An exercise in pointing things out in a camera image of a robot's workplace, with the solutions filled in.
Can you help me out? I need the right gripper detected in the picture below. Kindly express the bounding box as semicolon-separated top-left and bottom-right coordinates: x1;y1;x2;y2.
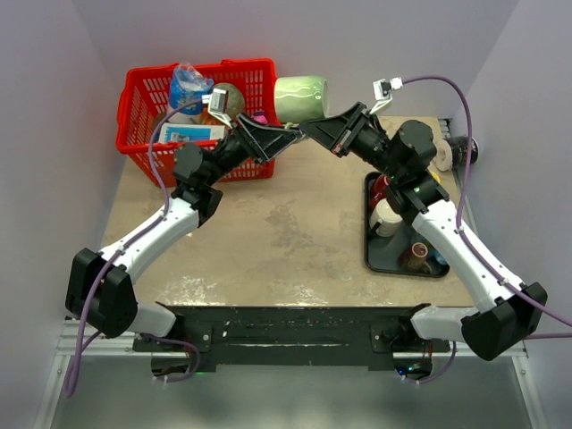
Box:
300;102;405;181

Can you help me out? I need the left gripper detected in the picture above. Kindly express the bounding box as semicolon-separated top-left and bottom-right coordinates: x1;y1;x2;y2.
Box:
205;113;301;187

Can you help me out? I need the green mug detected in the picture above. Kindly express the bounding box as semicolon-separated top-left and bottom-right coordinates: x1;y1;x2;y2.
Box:
273;75;329;123

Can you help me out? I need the dark red mug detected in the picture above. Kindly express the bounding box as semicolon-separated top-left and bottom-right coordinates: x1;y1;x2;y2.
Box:
368;174;391;211

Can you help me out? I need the cream white mug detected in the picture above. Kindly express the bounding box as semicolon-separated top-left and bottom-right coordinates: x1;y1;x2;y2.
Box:
369;198;410;238

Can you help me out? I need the brown maroon mug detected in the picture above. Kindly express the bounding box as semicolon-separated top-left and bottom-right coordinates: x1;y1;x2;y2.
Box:
398;242;433;274

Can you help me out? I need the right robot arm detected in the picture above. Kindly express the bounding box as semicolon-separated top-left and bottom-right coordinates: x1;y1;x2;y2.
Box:
299;103;548;361

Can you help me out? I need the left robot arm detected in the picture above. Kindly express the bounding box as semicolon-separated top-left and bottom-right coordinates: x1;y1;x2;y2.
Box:
65;114;303;350

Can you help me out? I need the blue mug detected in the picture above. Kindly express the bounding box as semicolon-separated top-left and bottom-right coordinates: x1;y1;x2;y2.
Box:
432;250;447;265

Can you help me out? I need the pink purple toy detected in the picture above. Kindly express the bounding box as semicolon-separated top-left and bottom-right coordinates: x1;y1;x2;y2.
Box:
253;112;268;124

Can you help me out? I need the green melon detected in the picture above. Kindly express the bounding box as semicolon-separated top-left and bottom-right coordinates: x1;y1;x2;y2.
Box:
214;82;246;120

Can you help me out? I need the blue white plastic bag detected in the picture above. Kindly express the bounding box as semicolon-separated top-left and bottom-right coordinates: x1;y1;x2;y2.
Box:
168;63;214;123

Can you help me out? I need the blue white box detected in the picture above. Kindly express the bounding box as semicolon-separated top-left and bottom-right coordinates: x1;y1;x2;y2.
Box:
157;122;226;144

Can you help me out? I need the red plastic basket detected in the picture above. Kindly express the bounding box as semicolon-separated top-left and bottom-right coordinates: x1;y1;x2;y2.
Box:
115;57;279;188

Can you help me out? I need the black white paper cup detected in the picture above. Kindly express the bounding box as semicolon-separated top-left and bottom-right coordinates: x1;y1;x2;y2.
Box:
433;136;479;172

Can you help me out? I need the black tray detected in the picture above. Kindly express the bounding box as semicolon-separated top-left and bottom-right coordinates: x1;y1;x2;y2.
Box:
363;172;450;279

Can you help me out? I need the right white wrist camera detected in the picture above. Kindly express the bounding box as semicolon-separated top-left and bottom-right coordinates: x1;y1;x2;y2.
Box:
370;77;403;114

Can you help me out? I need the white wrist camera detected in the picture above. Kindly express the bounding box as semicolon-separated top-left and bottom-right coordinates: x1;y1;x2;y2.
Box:
370;77;403;114
202;88;232;127

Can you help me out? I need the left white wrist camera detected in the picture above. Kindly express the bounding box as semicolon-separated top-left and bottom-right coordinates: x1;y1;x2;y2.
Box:
202;88;232;127

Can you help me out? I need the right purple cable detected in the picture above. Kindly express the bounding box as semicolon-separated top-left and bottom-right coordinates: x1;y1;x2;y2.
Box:
401;74;572;341

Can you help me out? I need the purple cable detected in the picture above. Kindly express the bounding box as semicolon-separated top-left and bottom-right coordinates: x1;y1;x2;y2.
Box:
401;74;572;341
61;98;211;399

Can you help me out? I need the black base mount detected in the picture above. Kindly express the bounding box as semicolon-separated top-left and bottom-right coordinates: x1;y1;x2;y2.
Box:
133;306;450;375

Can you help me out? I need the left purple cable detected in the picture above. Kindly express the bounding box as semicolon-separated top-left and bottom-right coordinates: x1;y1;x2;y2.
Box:
61;98;211;399

